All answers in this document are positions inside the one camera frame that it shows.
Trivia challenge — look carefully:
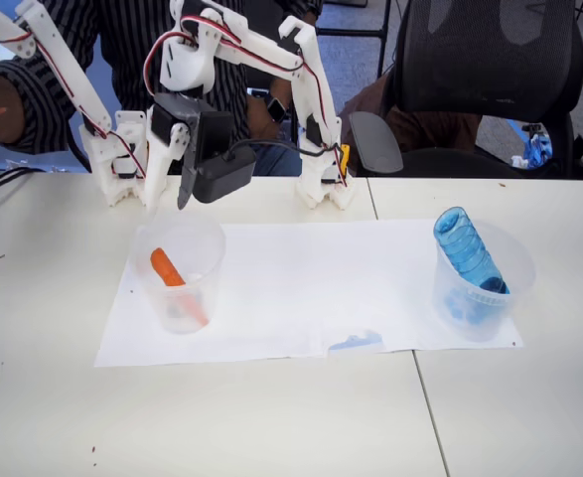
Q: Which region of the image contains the orange carrot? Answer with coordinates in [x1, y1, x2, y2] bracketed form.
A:
[150, 246, 210, 328]

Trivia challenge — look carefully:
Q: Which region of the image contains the white leader arm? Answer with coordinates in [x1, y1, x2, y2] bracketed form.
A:
[0, 0, 149, 208]

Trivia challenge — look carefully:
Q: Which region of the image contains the person's right forearm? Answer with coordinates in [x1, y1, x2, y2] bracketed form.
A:
[0, 74, 50, 146]

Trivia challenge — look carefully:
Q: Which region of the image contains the blue plastic bottle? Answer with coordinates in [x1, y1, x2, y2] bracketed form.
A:
[432, 206, 513, 299]

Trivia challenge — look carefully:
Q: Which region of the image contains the person's left hand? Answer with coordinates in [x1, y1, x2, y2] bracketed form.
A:
[245, 92, 283, 146]

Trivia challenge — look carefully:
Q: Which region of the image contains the clear plastic cup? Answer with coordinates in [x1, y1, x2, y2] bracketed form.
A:
[432, 218, 537, 343]
[132, 212, 227, 336]

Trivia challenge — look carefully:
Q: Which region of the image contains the person in striped shirt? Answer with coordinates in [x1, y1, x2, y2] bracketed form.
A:
[0, 0, 325, 178]

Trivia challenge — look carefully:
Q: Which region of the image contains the black smartwatch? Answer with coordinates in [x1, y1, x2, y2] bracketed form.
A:
[264, 95, 289, 125]

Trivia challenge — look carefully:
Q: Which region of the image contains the white paper sheet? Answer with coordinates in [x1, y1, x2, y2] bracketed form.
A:
[93, 222, 330, 369]
[315, 218, 525, 357]

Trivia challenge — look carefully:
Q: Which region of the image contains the gray chair armrest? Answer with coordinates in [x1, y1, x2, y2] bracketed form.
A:
[348, 111, 404, 176]

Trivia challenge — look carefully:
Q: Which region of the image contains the black metal table leg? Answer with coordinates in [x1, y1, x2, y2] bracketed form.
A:
[375, 0, 392, 77]

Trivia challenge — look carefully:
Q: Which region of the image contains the small blue scrap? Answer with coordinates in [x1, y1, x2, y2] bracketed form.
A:
[329, 329, 386, 355]

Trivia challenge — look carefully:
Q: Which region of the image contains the person in brown trousers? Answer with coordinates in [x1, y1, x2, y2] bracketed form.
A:
[340, 69, 476, 153]

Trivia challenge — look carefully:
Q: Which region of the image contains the black mesh office chair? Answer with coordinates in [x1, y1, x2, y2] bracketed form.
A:
[348, 0, 583, 181]

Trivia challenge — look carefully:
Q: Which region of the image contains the blue plastic object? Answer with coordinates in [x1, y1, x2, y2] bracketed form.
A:
[511, 122, 553, 170]

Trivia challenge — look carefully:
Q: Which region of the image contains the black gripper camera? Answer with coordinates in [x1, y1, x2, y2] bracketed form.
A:
[191, 111, 258, 204]

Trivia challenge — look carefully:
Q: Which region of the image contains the black camera cable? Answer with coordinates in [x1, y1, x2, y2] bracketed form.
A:
[223, 137, 323, 163]

